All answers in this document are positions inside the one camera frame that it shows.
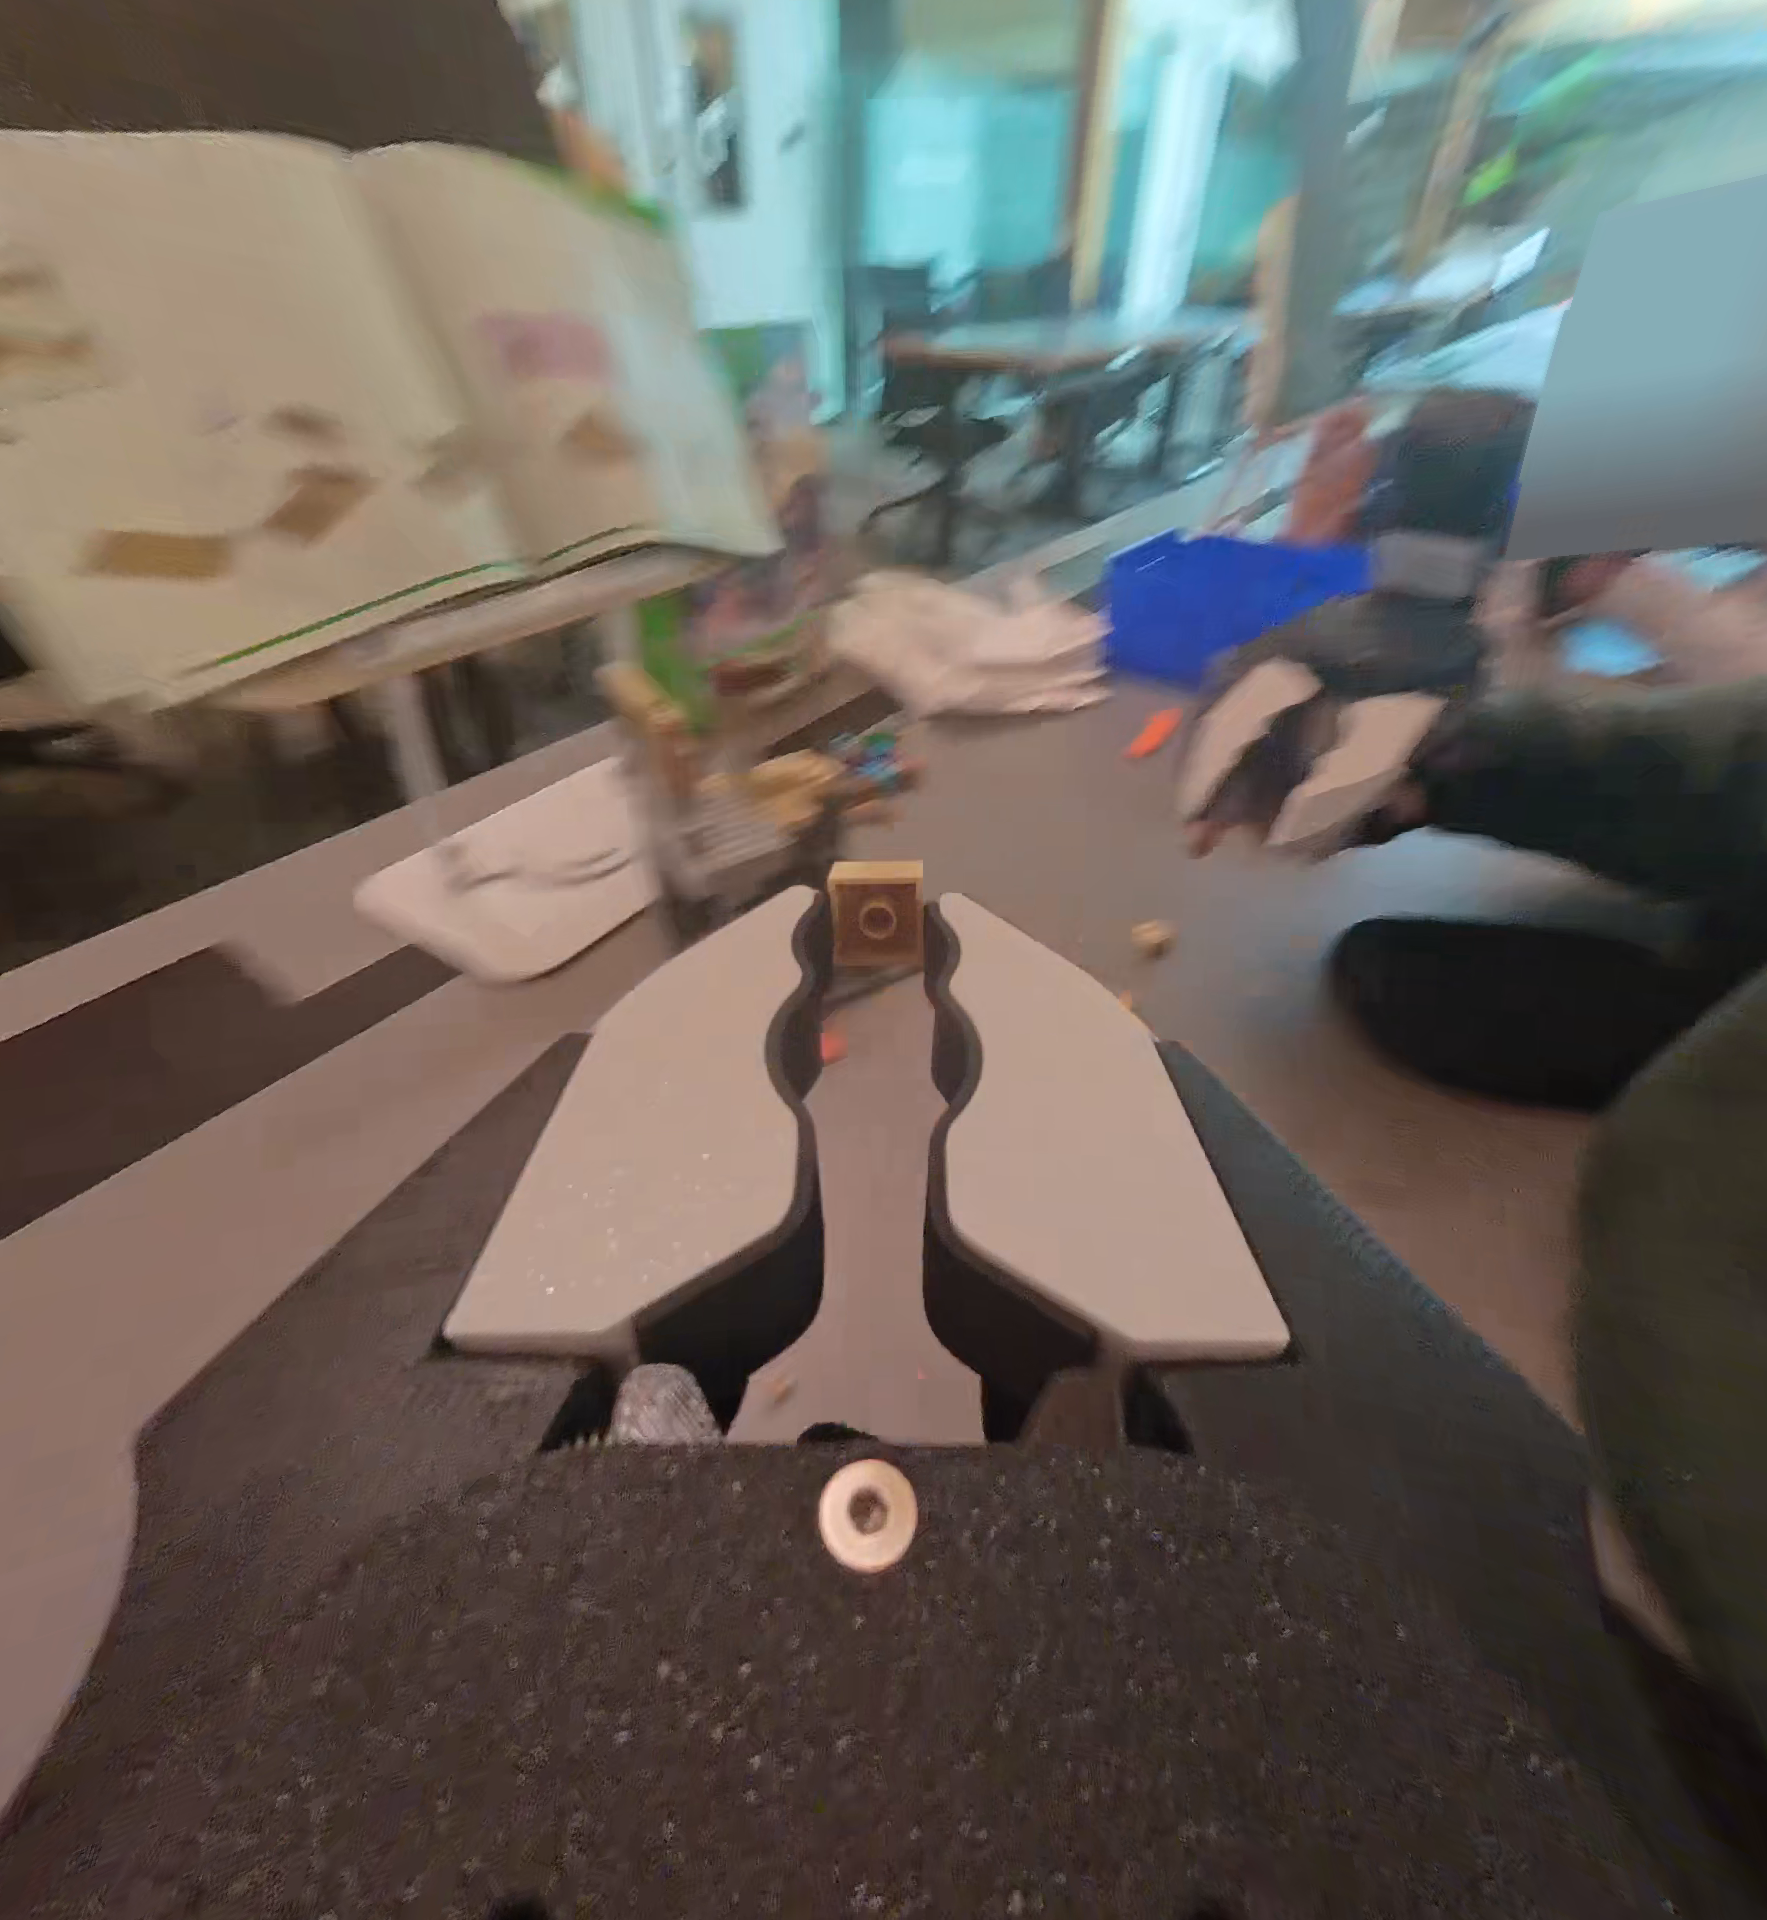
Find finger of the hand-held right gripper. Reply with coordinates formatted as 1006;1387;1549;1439
1176;659;1336;859
1264;693;1447;852

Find brick instruction booklet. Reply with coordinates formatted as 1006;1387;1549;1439
0;127;785;710

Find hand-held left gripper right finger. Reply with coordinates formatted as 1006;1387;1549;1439
925;892;1294;1419

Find grey desk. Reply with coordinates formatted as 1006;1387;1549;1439
0;495;1767;1920

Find green toy set box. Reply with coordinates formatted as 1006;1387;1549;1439
627;322;824;729

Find wooden office table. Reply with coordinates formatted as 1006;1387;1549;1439
880;312;1248;530

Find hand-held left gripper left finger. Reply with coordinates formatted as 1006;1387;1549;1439
440;885;828;1406

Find toy brick building model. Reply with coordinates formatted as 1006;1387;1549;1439
599;659;886;939

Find tan square brick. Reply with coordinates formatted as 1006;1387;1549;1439
826;859;927;969

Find blue plastic bin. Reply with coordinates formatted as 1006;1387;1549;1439
1106;528;1377;693

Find crumpled white paper bags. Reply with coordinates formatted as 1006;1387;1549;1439
831;571;1118;719

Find person's torso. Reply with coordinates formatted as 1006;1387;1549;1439
1569;900;1767;1920

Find white book stand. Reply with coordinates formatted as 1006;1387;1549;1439
208;548;721;987

